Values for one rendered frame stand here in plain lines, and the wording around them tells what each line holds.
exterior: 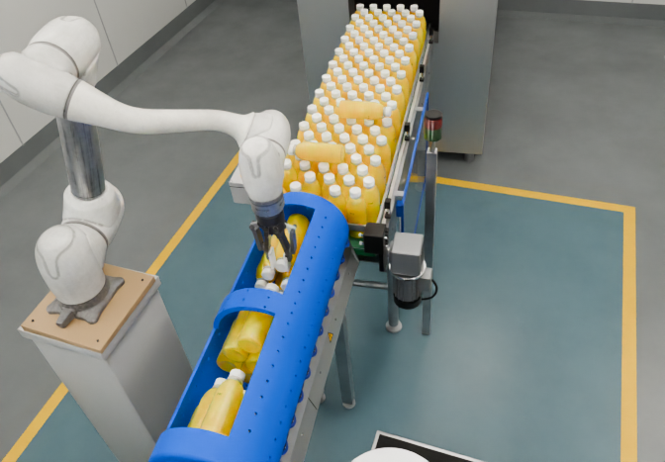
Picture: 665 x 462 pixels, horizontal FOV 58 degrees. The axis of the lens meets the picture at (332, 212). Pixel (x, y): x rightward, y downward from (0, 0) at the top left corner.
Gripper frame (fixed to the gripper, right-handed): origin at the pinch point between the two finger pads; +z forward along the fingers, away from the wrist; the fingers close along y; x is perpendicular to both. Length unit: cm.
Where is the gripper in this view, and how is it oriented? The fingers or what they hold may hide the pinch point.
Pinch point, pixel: (279, 259)
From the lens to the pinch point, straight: 173.7
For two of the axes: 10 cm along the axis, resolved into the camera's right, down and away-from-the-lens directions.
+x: 2.3, -6.7, 7.1
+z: 0.9, 7.4, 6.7
